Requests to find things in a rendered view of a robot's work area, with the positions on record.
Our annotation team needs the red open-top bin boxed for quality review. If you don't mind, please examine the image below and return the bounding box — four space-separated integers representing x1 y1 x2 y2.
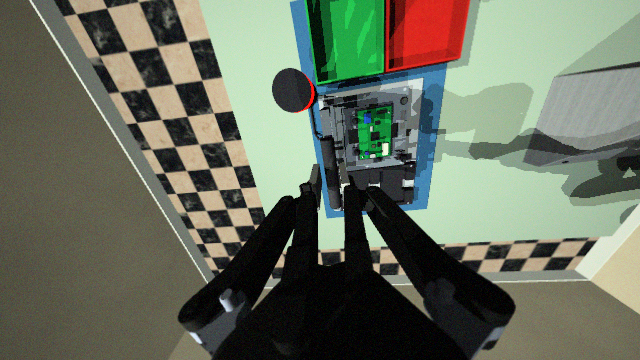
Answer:
380 0 470 75

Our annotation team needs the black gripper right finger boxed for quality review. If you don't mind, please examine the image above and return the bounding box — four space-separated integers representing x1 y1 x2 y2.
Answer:
338 160 516 360

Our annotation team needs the green circuit board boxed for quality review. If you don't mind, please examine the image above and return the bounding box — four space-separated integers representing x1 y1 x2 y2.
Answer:
357 106 392 159

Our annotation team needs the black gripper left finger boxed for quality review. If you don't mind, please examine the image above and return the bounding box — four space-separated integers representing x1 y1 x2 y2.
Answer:
178 163 322 357

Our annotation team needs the green open-top bin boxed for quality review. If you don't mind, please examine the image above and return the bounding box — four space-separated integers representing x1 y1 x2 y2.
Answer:
304 0 384 86

